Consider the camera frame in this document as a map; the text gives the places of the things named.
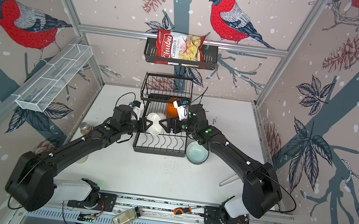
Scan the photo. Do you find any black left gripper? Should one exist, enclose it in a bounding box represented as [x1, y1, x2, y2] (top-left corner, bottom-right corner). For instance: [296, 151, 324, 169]
[119, 114, 154, 140]

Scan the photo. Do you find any white ceramic bowl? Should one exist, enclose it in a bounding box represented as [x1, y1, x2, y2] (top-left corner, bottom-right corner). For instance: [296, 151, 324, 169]
[147, 112, 167, 136]

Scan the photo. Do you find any orange glass bowl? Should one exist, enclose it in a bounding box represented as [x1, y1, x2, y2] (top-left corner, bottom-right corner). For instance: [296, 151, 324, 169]
[166, 98, 179, 118]

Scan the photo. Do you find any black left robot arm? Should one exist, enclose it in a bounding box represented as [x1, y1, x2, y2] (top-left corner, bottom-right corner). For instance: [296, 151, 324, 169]
[5, 105, 153, 211]

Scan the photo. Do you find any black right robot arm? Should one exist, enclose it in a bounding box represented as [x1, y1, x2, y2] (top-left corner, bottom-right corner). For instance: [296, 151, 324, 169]
[160, 100, 282, 218]

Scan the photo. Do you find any light green glazed bowl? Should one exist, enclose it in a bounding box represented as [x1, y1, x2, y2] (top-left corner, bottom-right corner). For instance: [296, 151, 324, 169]
[186, 141, 209, 165]

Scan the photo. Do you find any small jar with brown contents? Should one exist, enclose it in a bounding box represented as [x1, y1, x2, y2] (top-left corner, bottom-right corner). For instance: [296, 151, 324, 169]
[79, 122, 93, 136]

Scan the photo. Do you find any red cassava chips bag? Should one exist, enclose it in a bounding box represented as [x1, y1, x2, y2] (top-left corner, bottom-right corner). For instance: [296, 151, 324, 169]
[156, 29, 206, 62]

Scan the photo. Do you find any beige electronic box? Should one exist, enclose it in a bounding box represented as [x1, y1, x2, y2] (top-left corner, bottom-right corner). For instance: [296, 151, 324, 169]
[112, 207, 141, 224]

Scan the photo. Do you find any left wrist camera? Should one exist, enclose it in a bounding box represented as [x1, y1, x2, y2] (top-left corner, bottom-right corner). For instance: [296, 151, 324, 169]
[131, 100, 143, 119]

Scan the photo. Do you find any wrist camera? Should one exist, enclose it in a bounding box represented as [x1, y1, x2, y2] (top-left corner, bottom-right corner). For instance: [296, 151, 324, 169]
[131, 100, 143, 119]
[173, 99, 189, 120]

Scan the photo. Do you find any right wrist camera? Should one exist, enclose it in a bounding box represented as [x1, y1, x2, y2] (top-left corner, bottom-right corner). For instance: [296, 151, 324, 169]
[173, 99, 189, 120]

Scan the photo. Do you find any black wire dish rack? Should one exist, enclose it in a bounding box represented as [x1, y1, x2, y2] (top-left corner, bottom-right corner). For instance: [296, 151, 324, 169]
[133, 73, 193, 157]

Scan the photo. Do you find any orange handled screwdriver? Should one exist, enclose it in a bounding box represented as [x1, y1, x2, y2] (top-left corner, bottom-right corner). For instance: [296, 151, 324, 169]
[173, 207, 192, 215]

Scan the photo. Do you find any black wall basket shelf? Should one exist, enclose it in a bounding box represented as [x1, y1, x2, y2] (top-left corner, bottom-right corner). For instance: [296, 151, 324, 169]
[144, 38, 219, 70]

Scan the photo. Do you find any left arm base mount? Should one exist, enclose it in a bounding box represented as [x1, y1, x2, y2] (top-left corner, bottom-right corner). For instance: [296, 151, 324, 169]
[67, 178, 118, 212]

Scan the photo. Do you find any white wire wall shelf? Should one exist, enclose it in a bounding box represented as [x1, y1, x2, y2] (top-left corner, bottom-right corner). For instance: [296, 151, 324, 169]
[15, 44, 93, 112]

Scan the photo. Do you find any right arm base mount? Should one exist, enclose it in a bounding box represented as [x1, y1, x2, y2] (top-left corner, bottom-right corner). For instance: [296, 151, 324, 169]
[200, 196, 249, 224]

